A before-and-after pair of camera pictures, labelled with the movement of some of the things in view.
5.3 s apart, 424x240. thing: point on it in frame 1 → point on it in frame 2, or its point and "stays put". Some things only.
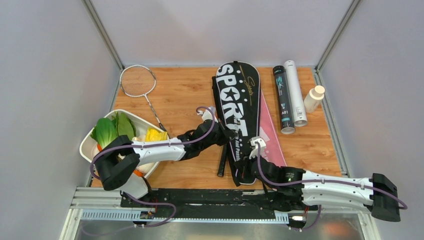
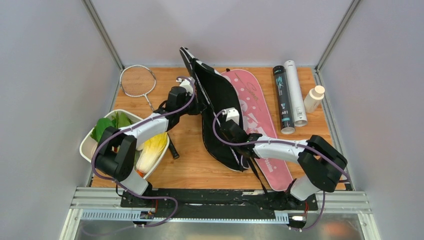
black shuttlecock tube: [283, 100] stays put
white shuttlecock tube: [299, 115] stays put
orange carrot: [138, 173] stays put
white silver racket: [139, 80] stays put
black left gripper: [227, 134] → [199, 107]
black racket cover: [236, 99] → [214, 94]
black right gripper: [243, 166] → [224, 137]
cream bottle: [313, 100] stays put
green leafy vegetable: [124, 126] stays put
